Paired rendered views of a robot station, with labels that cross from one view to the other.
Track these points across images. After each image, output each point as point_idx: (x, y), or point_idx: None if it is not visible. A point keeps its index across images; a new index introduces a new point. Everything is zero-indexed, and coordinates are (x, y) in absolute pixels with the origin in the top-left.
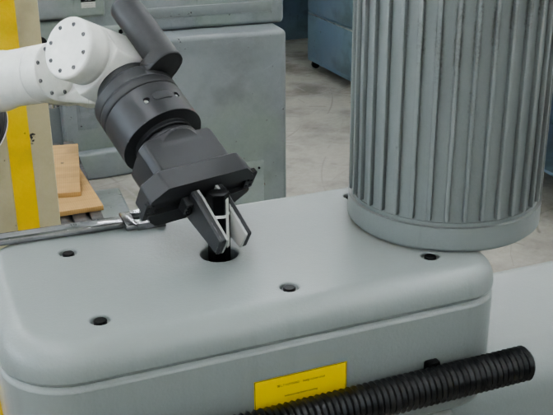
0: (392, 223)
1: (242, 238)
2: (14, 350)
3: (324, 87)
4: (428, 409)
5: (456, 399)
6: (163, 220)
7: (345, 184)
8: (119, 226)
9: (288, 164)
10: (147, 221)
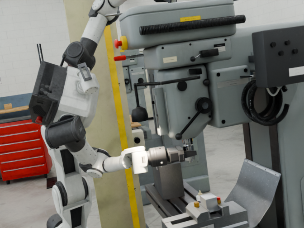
0: None
1: (175, 0)
2: (129, 9)
3: None
4: (222, 32)
5: (229, 30)
6: (158, 0)
7: (226, 139)
8: None
9: (205, 136)
10: None
